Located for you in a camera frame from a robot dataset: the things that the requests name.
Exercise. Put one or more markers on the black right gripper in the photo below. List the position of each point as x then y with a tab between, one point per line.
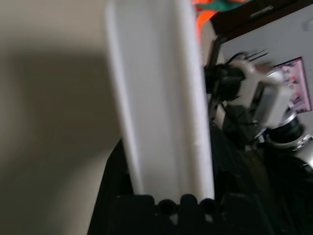
225	80

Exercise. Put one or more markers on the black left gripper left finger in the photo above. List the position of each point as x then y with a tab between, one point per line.
110	186

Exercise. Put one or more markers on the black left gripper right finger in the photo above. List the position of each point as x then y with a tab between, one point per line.
230	169

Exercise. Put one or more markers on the teal and orange backpack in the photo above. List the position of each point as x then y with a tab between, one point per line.
203	17

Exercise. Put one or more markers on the white Unitree box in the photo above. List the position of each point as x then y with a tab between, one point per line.
159	98

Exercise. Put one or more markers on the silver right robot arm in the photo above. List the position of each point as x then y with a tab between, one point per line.
276	105

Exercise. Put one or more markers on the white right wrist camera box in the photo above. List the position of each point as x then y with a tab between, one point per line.
252	73

